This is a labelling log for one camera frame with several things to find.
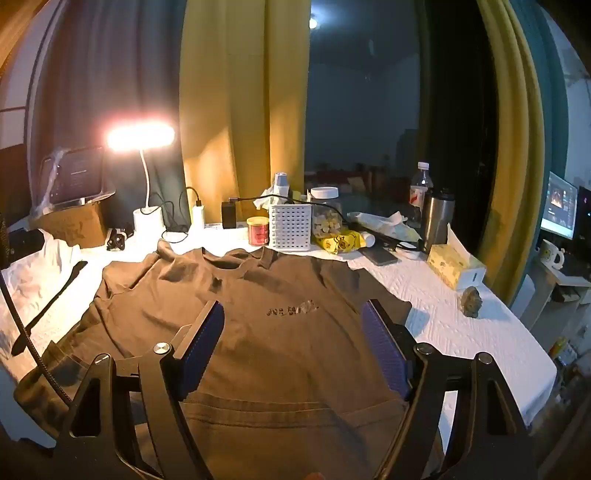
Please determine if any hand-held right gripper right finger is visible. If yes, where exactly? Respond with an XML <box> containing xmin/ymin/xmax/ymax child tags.
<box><xmin>361</xmin><ymin>299</ymin><xmax>539</xmax><ymax>480</ymax></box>

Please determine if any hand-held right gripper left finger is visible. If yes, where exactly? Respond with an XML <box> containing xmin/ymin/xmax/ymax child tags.
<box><xmin>53</xmin><ymin>300</ymin><xmax>225</xmax><ymax>480</ymax></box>

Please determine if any brown printed t-shirt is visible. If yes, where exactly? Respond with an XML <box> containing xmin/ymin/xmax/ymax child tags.
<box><xmin>14</xmin><ymin>240</ymin><xmax>414</xmax><ymax>480</ymax></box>

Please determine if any white textured table cover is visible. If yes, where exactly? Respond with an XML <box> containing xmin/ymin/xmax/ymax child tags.
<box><xmin>0</xmin><ymin>222</ymin><xmax>559</xmax><ymax>457</ymax></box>

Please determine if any dark smartphone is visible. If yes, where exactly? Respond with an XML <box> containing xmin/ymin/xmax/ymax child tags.
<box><xmin>360</xmin><ymin>247</ymin><xmax>399</xmax><ymax>267</ymax></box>

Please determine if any grey rock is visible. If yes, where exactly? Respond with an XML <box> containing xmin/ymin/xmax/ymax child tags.
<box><xmin>458</xmin><ymin>286</ymin><xmax>483</xmax><ymax>318</ymax></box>

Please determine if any yellow tissue box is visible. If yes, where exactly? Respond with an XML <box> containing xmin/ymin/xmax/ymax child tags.
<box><xmin>427</xmin><ymin>244</ymin><xmax>486</xmax><ymax>291</ymax></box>

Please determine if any yellow snack bag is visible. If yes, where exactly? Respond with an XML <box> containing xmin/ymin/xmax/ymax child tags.
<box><xmin>311</xmin><ymin>230</ymin><xmax>365</xmax><ymax>254</ymax></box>

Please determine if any white plastic bag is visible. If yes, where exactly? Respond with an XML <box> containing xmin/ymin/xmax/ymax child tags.
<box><xmin>346</xmin><ymin>210</ymin><xmax>423</xmax><ymax>241</ymax></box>

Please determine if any white power strip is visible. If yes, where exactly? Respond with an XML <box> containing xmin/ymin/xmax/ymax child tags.
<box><xmin>185</xmin><ymin>220</ymin><xmax>247</xmax><ymax>241</ymax></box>

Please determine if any red tin can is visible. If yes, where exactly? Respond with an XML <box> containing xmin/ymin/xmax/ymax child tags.
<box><xmin>247</xmin><ymin>216</ymin><xmax>271</xmax><ymax>246</ymax></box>

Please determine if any steel tumbler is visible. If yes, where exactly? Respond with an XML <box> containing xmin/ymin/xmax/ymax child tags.
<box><xmin>422</xmin><ymin>188</ymin><xmax>455</xmax><ymax>254</ymax></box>

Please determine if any white desk lamp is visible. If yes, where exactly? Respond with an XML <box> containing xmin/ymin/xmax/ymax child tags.
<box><xmin>106</xmin><ymin>121</ymin><xmax>177</xmax><ymax>237</ymax></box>

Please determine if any white perforated basket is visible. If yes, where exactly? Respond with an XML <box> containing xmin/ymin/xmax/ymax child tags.
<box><xmin>270</xmin><ymin>203</ymin><xmax>314</xmax><ymax>252</ymax></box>

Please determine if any clear jar white lid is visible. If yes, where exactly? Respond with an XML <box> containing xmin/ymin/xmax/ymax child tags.
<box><xmin>310</xmin><ymin>187</ymin><xmax>342</xmax><ymax>241</ymax></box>

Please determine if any plastic water bottle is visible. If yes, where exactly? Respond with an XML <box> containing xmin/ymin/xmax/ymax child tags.
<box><xmin>409</xmin><ymin>161</ymin><xmax>435</xmax><ymax>227</ymax></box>

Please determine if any crumpled white tissue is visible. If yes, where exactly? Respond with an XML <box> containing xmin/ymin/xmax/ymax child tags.
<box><xmin>259</xmin><ymin>187</ymin><xmax>287</xmax><ymax>208</ymax></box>

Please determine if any brown cardboard box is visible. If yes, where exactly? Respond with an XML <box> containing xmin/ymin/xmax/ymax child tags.
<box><xmin>30</xmin><ymin>200</ymin><xmax>109</xmax><ymax>250</ymax></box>

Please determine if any white garment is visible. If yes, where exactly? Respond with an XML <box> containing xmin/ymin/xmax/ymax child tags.
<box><xmin>0</xmin><ymin>230</ymin><xmax>83</xmax><ymax>296</ymax></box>

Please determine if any white mug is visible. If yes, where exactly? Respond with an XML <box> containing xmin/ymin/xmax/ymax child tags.
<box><xmin>538</xmin><ymin>239</ymin><xmax>566</xmax><ymax>269</ymax></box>

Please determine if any tablet in plastic wrap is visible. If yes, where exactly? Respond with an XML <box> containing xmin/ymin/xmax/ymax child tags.
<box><xmin>39</xmin><ymin>145</ymin><xmax>116</xmax><ymax>206</ymax></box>

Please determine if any lit computer monitor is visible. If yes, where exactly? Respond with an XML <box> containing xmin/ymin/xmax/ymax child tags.
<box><xmin>540</xmin><ymin>172</ymin><xmax>579</xmax><ymax>241</ymax></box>

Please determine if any black curtain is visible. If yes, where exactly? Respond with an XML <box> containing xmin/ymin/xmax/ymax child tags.
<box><xmin>418</xmin><ymin>0</ymin><xmax>499</xmax><ymax>232</ymax></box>

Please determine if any yellow curtain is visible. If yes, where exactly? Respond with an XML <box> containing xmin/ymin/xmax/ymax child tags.
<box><xmin>475</xmin><ymin>0</ymin><xmax>548</xmax><ymax>301</ymax></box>
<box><xmin>179</xmin><ymin>0</ymin><xmax>310</xmax><ymax>224</ymax></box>

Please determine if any dark window pane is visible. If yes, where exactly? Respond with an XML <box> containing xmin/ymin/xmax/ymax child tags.
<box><xmin>305</xmin><ymin>0</ymin><xmax>422</xmax><ymax>195</ymax></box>

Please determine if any dark teal curtain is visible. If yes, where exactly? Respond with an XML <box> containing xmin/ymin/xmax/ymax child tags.
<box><xmin>28</xmin><ymin>0</ymin><xmax>190</xmax><ymax>232</ymax></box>

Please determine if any black cable bundle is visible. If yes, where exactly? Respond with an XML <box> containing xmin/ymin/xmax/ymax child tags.
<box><xmin>106</xmin><ymin>227</ymin><xmax>134</xmax><ymax>252</ymax></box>

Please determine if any black charger cable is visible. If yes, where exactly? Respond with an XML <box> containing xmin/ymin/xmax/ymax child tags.
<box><xmin>159</xmin><ymin>186</ymin><xmax>202</xmax><ymax>244</ymax></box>

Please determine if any black adapter cable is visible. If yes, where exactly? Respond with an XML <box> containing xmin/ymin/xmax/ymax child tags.
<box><xmin>228</xmin><ymin>193</ymin><xmax>315</xmax><ymax>205</ymax></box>

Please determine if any black flat strap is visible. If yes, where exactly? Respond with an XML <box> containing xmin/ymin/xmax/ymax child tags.
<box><xmin>11</xmin><ymin>260</ymin><xmax>88</xmax><ymax>356</ymax></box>

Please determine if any black braided cable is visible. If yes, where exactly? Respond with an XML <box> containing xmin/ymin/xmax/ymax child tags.
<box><xmin>0</xmin><ymin>272</ymin><xmax>72</xmax><ymax>407</ymax></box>

